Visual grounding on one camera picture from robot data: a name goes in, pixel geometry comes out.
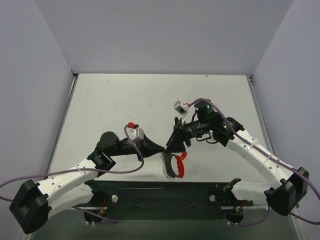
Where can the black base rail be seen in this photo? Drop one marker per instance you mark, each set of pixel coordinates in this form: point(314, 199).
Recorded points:
point(155, 200)

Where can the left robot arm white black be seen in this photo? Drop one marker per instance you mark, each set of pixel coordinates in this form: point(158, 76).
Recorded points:
point(35, 202)

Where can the metal key holder red handle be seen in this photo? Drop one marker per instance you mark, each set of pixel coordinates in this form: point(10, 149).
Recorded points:
point(168, 167)

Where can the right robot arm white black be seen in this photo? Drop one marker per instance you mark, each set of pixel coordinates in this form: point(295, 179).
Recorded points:
point(285, 186)

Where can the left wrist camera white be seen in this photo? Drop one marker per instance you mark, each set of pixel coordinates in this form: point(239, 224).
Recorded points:
point(135, 134)

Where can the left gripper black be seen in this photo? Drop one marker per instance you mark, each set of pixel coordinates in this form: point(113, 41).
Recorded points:
point(141, 147)

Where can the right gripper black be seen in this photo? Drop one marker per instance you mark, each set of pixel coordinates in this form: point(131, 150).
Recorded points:
point(185, 131)

